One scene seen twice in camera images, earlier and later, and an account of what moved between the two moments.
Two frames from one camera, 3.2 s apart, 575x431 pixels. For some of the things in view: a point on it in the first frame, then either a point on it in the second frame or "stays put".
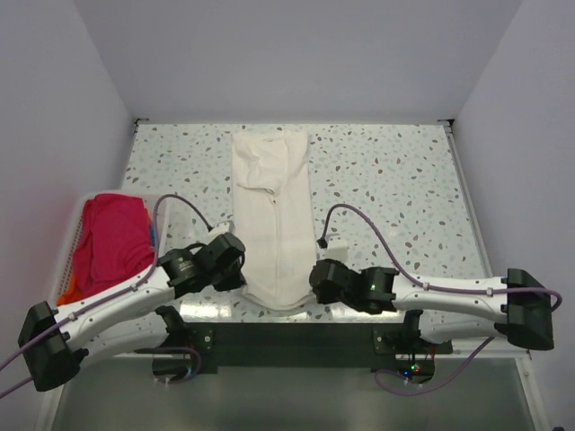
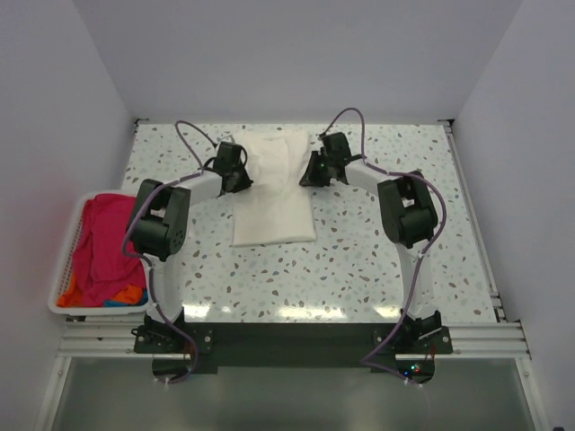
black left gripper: x=236 y=281 to x=245 y=181
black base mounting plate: x=402 y=349 stays put
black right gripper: x=323 y=298 to x=310 y=178
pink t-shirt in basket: x=113 y=241 stays put
